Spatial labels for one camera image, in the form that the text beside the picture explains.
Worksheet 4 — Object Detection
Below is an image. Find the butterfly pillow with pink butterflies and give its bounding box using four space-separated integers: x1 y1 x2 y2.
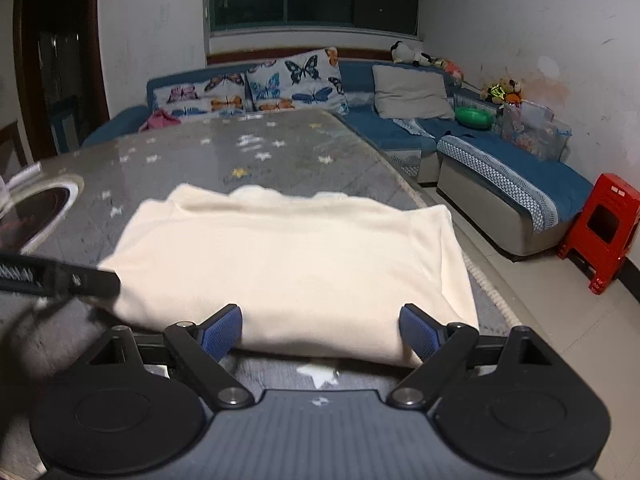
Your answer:
152 72 248 118

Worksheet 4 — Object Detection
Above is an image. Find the red plastic stool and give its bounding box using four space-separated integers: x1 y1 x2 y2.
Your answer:
557 173 640 295

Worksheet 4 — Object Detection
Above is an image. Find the wooden chair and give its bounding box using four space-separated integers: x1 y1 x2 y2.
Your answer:
0 120 28 173

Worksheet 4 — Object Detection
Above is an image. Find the panda plush toy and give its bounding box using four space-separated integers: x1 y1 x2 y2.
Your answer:
390 41 436 67

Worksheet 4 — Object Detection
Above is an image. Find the grey pillow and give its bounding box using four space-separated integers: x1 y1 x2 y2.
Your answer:
372 64 456 121

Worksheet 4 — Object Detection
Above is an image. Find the clear plastic storage box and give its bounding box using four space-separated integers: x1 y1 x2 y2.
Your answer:
500 100 572 163

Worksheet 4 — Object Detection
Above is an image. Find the pink plush toy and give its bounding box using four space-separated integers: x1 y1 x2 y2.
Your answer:
432 55 466 83

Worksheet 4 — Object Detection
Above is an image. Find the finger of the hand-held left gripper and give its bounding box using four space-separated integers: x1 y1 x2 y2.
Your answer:
0 252 122 306

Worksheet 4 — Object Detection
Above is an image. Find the blue corner sofa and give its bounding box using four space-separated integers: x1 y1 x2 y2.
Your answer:
80 57 596 261

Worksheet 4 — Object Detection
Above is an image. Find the brown teddy plush toy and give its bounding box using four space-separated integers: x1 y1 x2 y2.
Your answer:
480 77 523 106

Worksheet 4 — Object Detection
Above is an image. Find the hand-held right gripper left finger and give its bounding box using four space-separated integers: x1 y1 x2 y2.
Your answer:
67 304 254 410

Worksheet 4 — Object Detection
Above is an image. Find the pink cloth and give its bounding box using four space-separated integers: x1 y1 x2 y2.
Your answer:
139 109 182 133

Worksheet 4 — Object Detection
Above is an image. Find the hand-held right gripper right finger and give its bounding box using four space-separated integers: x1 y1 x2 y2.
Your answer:
389 303 573 410

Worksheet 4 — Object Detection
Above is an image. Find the black round induction cooktop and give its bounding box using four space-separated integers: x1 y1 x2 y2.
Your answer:
0 183 83 253

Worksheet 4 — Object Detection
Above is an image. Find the cream fleece garment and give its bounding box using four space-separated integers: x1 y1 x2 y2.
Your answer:
97 183 481 367

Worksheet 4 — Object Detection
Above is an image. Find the dark wooden door frame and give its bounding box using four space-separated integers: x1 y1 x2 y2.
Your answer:
12 0 111 156

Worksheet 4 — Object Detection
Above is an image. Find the green bowl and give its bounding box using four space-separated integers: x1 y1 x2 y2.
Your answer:
454 106 495 128

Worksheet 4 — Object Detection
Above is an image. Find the butterfly pillow with blue butterflies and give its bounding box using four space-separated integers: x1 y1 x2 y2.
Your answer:
245 47 351 116

